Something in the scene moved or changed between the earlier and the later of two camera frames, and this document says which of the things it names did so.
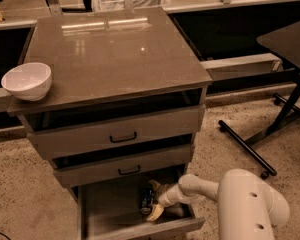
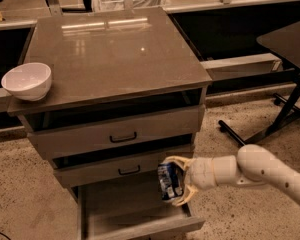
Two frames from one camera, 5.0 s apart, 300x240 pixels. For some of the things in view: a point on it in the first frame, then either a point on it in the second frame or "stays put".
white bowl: [30, 81] stays put
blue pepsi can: [147, 200] -> [171, 179]
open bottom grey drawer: [113, 212] stays put
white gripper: [165, 198] -> [202, 175]
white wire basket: [145, 0] stays put
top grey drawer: [66, 134] stays put
